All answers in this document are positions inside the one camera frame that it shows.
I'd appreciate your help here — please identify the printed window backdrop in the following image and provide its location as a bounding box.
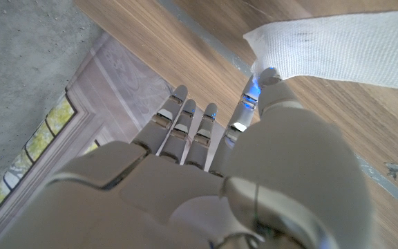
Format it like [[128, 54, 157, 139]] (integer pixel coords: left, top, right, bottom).
[[0, 33, 176, 236]]

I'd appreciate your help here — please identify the white gauze bandage strip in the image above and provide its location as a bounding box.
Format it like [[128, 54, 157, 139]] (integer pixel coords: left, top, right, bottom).
[[243, 9, 398, 93]]

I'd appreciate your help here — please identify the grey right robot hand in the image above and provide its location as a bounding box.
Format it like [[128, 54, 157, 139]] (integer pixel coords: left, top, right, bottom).
[[0, 67, 376, 249]]

